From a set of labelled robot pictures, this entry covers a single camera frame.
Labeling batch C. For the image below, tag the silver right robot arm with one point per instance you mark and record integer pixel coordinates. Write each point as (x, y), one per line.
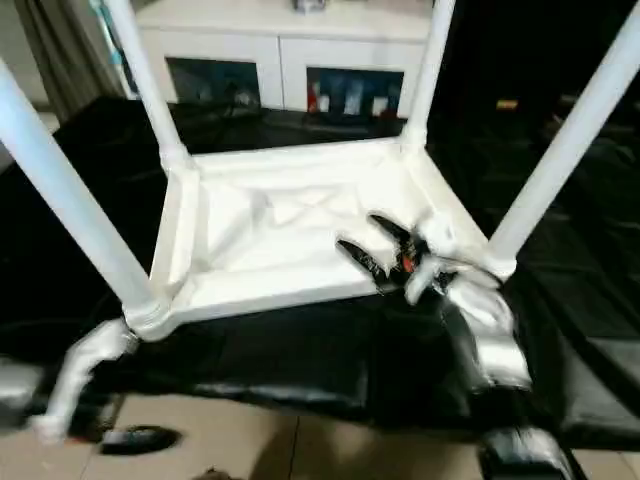
(490, 340)

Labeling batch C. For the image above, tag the white plastic table top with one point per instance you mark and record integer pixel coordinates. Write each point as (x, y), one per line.
(290, 220)

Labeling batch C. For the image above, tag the white cabinet with glass doors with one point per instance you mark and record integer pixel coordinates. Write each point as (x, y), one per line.
(280, 30)

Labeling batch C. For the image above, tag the black robot foot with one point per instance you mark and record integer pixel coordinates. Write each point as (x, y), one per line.
(140, 438)

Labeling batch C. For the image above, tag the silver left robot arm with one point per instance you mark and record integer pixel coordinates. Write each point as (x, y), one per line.
(80, 375)

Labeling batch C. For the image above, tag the small red bottle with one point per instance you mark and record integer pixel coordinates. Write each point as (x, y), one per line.
(316, 100)

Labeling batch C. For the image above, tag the grey curtain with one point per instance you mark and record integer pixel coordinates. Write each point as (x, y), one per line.
(55, 50)

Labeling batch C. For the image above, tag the light blue plastic item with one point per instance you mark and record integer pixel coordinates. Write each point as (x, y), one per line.
(108, 25)

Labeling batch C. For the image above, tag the black mat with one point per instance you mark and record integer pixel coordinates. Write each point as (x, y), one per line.
(80, 140)

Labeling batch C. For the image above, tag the small white bottle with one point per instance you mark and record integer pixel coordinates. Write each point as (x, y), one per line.
(352, 98)

